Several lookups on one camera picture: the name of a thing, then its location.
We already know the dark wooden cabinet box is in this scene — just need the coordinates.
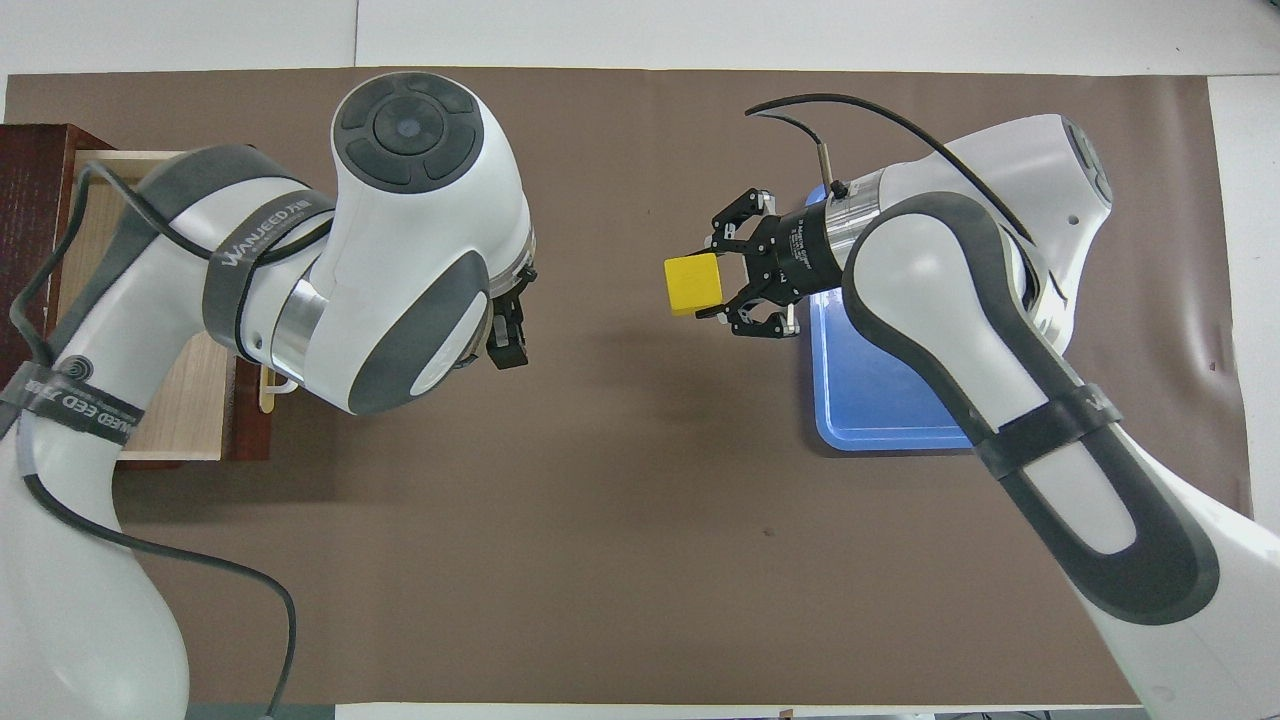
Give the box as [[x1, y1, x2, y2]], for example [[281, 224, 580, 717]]
[[0, 123, 113, 337]]

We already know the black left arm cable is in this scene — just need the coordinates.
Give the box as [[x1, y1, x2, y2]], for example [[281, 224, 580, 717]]
[[8, 160, 337, 720]]

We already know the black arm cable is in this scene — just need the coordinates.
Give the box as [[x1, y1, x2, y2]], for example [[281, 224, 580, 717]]
[[745, 93, 1038, 248], [8, 160, 337, 720]]

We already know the yellow cube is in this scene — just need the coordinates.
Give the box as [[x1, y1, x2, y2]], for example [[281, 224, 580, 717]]
[[664, 252, 725, 318]]

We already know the blue plastic tray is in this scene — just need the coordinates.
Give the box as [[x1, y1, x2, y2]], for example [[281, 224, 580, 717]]
[[806, 183, 977, 453]]

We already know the brown table mat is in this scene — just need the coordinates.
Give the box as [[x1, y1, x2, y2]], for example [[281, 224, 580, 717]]
[[0, 66, 1263, 705]]

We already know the wooden drawer with white handle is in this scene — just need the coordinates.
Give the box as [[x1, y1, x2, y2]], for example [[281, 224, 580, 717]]
[[45, 150, 301, 472]]

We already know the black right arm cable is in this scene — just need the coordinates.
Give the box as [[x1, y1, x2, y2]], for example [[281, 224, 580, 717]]
[[745, 93, 1038, 248]]

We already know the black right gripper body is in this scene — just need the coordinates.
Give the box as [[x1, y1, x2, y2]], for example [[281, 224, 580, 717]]
[[762, 203, 853, 304]]

